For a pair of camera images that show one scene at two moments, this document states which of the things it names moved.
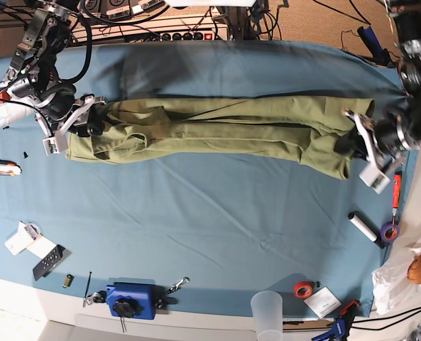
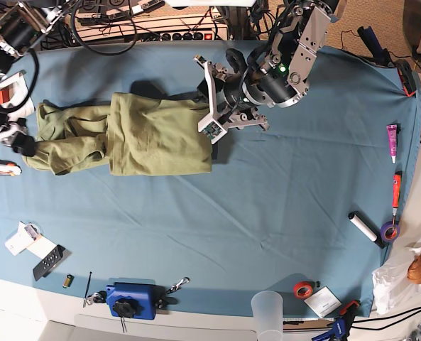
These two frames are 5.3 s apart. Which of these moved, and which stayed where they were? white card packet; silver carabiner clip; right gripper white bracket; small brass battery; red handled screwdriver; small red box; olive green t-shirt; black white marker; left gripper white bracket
Moved: left gripper white bracket; olive green t-shirt; right gripper white bracket
Stayed: small red box; black white marker; white card packet; red handled screwdriver; silver carabiner clip; small brass battery
